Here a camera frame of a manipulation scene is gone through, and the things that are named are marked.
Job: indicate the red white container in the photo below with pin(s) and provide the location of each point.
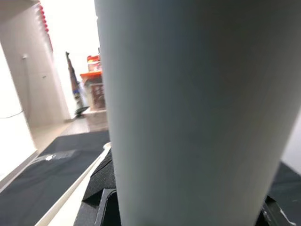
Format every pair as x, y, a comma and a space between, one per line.
94, 62

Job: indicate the cream plastic table top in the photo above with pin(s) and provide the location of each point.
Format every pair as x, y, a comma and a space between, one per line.
75, 186

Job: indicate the patterned beige cloth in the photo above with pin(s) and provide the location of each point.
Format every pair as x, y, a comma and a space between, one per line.
96, 120

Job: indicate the dark upright mop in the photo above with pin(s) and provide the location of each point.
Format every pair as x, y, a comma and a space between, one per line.
75, 89

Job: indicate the white plastic table leg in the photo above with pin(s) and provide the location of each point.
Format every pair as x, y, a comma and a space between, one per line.
188, 94

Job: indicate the red hanging decoration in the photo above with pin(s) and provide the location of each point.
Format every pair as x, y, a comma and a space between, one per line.
44, 23

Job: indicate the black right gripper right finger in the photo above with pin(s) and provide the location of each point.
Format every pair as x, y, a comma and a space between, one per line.
272, 216

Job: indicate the black table cloth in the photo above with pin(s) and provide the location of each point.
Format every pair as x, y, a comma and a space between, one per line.
47, 179

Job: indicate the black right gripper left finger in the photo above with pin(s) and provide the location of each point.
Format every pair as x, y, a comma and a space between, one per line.
101, 188

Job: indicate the orange lidded clear storage box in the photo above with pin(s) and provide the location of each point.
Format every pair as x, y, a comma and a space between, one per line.
94, 94

